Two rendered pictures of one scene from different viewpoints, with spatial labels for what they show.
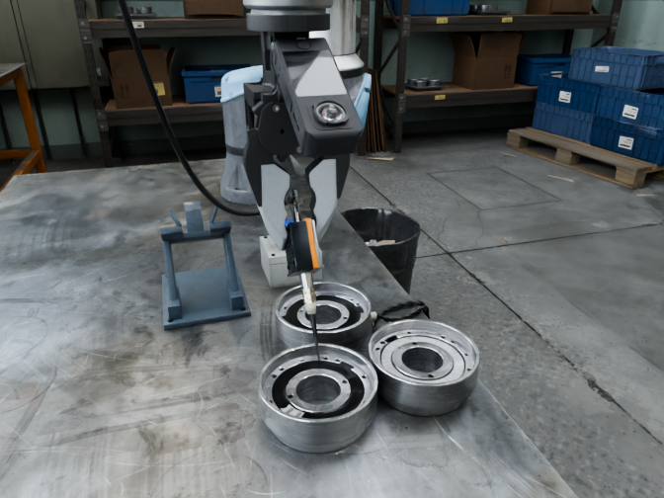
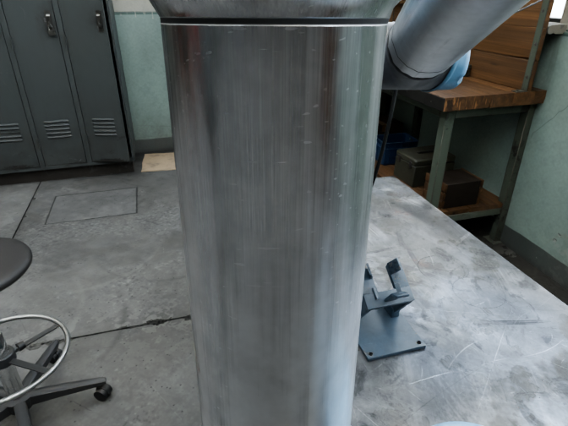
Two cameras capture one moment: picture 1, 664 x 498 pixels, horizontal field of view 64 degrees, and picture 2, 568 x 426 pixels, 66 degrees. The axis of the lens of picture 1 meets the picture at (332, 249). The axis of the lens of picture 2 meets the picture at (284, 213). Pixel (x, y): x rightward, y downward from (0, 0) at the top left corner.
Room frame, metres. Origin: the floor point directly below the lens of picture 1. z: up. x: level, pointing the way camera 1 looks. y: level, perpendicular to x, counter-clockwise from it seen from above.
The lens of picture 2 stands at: (1.14, 0.01, 1.30)
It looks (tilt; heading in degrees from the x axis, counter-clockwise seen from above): 28 degrees down; 180
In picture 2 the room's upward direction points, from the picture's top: straight up
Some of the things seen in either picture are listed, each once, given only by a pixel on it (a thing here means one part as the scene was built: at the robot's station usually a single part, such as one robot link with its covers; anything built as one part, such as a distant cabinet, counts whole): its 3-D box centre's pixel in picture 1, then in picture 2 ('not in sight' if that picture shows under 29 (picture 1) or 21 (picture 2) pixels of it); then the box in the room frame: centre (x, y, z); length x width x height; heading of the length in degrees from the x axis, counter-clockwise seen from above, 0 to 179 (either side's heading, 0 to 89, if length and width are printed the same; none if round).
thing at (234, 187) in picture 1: (258, 166); not in sight; (0.98, 0.14, 0.85); 0.15 x 0.15 x 0.10
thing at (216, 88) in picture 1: (219, 83); not in sight; (4.03, 0.82, 0.56); 0.52 x 0.38 x 0.22; 104
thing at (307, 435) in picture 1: (318, 396); not in sight; (0.37, 0.01, 0.82); 0.10 x 0.10 x 0.04
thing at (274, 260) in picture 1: (290, 255); not in sight; (0.65, 0.06, 0.82); 0.08 x 0.07 x 0.05; 17
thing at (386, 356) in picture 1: (421, 367); not in sight; (0.41, -0.09, 0.82); 0.08 x 0.08 x 0.02
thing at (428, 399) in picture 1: (421, 366); not in sight; (0.41, -0.09, 0.82); 0.10 x 0.10 x 0.04
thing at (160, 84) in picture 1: (140, 75); not in sight; (3.86, 1.33, 0.64); 0.49 x 0.40 x 0.37; 112
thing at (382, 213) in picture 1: (369, 279); not in sight; (1.69, -0.14, 0.21); 0.34 x 0.34 x 0.43
